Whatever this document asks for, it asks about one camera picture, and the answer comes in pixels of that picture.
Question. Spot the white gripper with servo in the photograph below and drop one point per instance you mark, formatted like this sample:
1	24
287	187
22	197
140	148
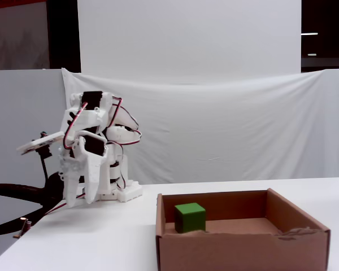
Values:
91	164

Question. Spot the green cube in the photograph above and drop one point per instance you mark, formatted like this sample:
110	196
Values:
190	218

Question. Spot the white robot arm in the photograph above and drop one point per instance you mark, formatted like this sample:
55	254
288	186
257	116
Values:
91	117

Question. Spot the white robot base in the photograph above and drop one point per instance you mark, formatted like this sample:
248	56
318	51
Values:
130	193

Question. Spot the brown cardboard box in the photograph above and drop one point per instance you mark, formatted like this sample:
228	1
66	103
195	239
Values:
243	251

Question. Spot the black table clamp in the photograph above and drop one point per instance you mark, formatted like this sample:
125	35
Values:
19	189

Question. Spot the grey partition panel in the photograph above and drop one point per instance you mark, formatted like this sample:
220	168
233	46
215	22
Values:
22	113

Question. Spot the white draped cloth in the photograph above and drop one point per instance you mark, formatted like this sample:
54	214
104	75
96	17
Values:
214	127

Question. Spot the white backdrop panel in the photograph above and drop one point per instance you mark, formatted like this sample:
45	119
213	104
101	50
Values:
186	36

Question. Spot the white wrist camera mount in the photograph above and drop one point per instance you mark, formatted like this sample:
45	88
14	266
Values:
43	140

